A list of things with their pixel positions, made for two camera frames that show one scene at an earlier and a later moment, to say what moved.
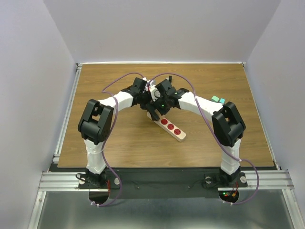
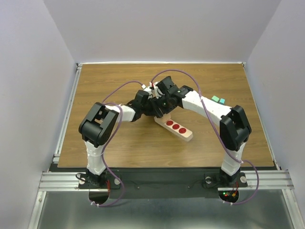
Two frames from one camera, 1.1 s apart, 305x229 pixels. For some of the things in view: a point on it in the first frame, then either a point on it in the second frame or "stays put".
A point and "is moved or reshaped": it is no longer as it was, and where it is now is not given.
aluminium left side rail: x=56 y=156 stays put
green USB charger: x=215 y=98 stays put
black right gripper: x=154 y=106 stays put
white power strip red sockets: x=167 y=126 is moved or reshaped
